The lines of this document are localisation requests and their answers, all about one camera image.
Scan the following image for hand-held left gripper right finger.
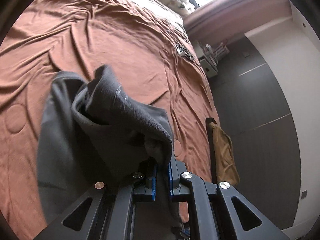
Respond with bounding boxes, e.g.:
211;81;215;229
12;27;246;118
168;160;290;240

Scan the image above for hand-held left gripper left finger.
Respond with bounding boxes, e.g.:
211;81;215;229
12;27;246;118
32;157;158;240

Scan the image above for grey t-shirt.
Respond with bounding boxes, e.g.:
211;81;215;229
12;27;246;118
37;64;185;233

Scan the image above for brown folded garment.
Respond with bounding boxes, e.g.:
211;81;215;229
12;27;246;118
212;122;241;186

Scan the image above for grey wardrobe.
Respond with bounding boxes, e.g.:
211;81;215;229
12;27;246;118
209;27;302;230

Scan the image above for white nightstand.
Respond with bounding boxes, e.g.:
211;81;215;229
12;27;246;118
197;42;230;78

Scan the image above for white slatted holder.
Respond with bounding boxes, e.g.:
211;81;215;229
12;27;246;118
214;39;229;59

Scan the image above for brown blanket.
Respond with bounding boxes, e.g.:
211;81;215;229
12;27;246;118
0;0;221;235

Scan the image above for pink curtain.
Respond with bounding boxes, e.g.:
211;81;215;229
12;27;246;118
182;0;293;41

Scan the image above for beige quilt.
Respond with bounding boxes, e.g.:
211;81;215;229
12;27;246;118
120;0;190;43

